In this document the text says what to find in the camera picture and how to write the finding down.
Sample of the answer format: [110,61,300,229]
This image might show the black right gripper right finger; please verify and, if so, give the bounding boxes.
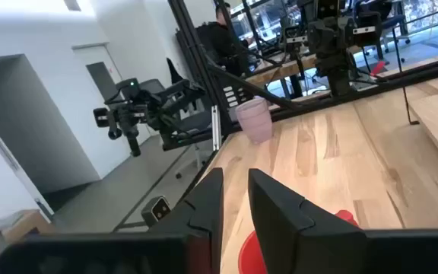
[248,168,368,274]

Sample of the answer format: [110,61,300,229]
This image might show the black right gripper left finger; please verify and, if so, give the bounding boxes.
[147,167,224,274]

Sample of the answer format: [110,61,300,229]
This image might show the red mug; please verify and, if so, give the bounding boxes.
[237,209,359,274]

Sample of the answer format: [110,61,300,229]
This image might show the black panel white buttons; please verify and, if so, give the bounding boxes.
[221,85,245,110]

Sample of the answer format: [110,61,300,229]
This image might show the background wooden table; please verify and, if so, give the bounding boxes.
[245,53,319,88]

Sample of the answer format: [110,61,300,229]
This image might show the person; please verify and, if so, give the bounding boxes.
[206,2,252,77]

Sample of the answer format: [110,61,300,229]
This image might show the small red object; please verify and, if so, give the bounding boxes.
[370,60,388,77]

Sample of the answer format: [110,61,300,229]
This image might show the low wooden furniture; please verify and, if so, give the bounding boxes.
[0,209,55,272]

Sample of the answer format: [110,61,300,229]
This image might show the blue office chair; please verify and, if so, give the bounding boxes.
[355,0,412,64]

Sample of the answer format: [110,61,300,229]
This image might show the grey table-level camera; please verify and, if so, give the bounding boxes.
[141,196,172,228]

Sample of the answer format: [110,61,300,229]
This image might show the silver metal bracket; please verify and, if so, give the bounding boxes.
[211,105,222,152]

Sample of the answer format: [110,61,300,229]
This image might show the black metal table frame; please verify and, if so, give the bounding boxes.
[167,0,438,153]

